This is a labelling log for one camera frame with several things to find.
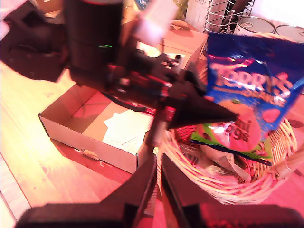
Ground wire utensil holder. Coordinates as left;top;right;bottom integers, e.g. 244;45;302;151
202;0;257;34

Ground dark brown handled utensil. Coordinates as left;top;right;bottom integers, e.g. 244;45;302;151
220;0;254;27

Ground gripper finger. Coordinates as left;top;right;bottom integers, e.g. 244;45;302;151
186;68;207;97
161;154;304;228
15;154;158;228
166;92;238;131

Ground white tin can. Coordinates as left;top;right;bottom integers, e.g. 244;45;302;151
236;15;276;36

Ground blue Terry's mini eggs bag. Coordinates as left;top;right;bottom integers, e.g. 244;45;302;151
190;32;304;166

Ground arm pale camera box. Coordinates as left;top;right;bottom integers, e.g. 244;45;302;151
134;0;178;52

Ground white Porlex box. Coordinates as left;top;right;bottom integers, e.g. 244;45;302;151
184;0;214;33

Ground woven wicker basket with handle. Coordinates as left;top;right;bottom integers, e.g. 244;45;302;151
153;32;304;206

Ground yellow kitchen towel pack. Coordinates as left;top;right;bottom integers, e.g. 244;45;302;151
123;0;189;15

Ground white paper sheet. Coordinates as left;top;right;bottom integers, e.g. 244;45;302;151
101;111;155;154

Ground brown cardboard box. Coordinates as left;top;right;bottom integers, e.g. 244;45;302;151
38;20;209;176

